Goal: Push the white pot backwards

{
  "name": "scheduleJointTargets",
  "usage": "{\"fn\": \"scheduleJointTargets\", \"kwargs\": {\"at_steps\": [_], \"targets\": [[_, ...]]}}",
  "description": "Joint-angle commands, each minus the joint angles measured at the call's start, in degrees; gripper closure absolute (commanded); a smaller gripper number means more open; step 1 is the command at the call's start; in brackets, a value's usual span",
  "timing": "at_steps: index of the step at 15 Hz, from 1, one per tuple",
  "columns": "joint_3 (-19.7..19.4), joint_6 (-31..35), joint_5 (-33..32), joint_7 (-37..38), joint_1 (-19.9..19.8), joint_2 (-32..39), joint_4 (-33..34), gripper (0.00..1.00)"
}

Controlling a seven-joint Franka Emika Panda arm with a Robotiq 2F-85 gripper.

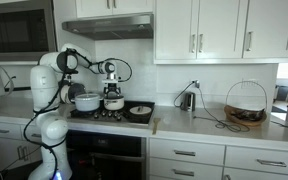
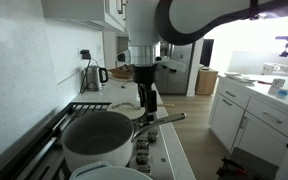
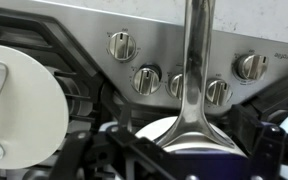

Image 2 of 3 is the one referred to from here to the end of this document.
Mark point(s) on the stack of white papers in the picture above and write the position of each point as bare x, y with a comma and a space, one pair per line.
239, 77

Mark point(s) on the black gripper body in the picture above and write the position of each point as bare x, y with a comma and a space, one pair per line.
145, 74

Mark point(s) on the black gas cooktop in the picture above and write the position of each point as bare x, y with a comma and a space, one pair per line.
44, 153

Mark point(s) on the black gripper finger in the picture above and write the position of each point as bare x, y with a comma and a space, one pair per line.
142, 94
152, 101

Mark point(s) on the wooden spatula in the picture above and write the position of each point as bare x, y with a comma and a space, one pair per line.
167, 105

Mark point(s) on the metal stove knob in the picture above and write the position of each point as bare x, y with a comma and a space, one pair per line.
142, 157
145, 169
153, 135
142, 144

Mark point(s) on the small white box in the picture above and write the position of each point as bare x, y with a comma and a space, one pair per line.
277, 85

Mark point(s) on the white kitchen island cabinet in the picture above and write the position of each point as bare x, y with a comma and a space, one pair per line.
230, 123

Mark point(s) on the black and red tool case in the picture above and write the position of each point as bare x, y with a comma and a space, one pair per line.
244, 166

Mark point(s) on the small blue package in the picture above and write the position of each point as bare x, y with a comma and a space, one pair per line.
283, 93

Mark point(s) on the small wooden cabinet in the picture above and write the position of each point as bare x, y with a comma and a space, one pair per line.
205, 81

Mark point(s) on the black wall plug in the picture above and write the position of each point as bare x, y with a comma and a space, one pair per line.
85, 54

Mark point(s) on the white appliance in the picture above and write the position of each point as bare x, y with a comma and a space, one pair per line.
274, 69

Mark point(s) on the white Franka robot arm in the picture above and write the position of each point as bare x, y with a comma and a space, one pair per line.
144, 26

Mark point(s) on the black monitor screen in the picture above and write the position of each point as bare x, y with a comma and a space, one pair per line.
206, 53

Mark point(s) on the white three-door wall cabinet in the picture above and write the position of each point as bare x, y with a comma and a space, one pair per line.
77, 10

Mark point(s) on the stainless steel electric kettle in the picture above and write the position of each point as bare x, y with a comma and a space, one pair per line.
94, 78

